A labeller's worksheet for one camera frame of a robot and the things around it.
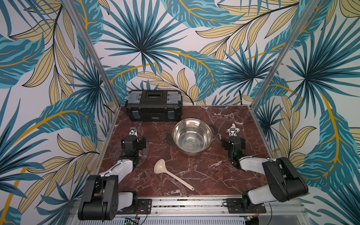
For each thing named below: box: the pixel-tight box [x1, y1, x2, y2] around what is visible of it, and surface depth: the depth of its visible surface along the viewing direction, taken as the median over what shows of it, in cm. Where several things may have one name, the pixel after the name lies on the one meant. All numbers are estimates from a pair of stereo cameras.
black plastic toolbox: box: [124, 89, 183, 122], surface depth 101 cm
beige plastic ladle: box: [153, 158, 195, 191], surface depth 85 cm
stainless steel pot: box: [165, 118, 218, 156], surface depth 96 cm
